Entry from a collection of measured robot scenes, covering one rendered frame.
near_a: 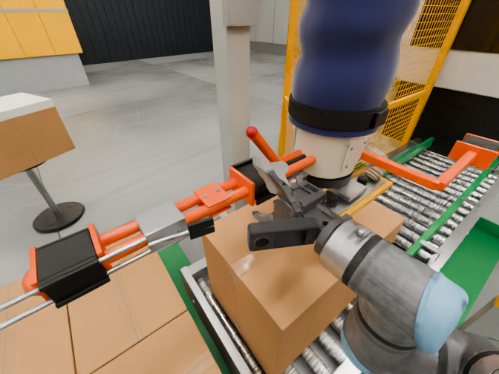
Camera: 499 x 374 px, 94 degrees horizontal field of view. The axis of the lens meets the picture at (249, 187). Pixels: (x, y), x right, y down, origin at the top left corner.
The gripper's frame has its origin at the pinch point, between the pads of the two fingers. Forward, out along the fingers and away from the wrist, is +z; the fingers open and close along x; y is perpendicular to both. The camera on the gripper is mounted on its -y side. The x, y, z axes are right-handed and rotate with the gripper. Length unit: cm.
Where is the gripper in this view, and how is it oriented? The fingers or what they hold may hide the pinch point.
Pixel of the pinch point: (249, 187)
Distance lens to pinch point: 50.1
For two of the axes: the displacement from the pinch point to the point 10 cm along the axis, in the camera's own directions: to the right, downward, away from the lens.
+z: -6.1, -4.7, 6.3
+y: 7.9, -3.7, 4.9
